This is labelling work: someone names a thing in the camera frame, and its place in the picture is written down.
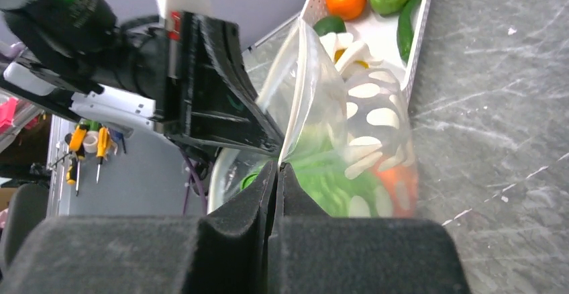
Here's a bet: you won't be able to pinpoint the white mushrooms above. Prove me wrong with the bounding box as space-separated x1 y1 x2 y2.
319 32 384 81

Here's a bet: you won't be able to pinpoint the white plastic basket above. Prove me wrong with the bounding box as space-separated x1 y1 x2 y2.
300 0 431 99

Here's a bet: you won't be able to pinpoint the green chili pepper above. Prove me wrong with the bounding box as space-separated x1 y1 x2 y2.
397 0 422 64

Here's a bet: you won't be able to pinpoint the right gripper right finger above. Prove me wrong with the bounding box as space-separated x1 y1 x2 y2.
268 164 470 293

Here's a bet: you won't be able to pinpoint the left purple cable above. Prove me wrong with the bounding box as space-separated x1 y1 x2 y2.
180 147 209 216

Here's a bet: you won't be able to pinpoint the yellow screwdriver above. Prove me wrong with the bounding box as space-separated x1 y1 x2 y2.
96 126 111 183
64 123 89 196

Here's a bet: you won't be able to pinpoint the peach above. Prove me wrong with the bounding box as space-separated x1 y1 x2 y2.
371 163 418 217

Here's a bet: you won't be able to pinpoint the polka dot zip bag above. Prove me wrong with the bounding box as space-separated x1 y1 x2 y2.
206 18 421 219

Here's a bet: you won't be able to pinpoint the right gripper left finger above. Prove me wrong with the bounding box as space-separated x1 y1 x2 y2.
1 161 278 293

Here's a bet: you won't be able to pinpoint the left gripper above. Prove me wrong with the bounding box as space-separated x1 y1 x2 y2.
162 11 284 155

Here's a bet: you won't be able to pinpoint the green lettuce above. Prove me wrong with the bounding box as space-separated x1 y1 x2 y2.
240 123 383 218

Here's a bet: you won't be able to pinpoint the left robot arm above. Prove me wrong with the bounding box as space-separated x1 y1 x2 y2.
1 0 284 157

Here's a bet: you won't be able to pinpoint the green lime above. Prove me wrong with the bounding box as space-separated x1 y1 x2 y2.
313 15 347 36

